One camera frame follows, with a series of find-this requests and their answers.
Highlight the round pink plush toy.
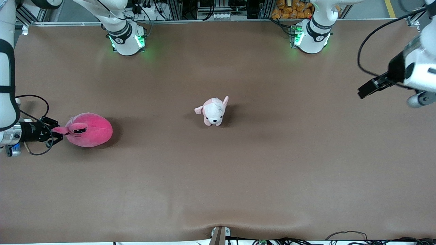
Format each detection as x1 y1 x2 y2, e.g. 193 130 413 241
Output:
52 113 113 148

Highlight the orange plush toy pile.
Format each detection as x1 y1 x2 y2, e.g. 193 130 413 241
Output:
271 0 315 20

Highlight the white power strip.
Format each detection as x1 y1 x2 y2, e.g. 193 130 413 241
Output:
135 0 160 16

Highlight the pale pink dog plush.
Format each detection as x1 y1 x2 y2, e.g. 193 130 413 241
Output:
194 96 229 127

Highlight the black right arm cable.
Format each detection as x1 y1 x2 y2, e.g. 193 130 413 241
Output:
15 95 55 156

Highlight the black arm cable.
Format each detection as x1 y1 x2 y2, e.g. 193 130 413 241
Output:
15 95 55 156
357 7 428 89

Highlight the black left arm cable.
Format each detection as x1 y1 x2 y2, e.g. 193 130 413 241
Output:
357 7 428 89

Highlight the aluminium table edge rail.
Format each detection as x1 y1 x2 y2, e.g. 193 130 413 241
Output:
15 19 419 27

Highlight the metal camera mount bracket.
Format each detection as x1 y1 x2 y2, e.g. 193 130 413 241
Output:
209 226 231 245

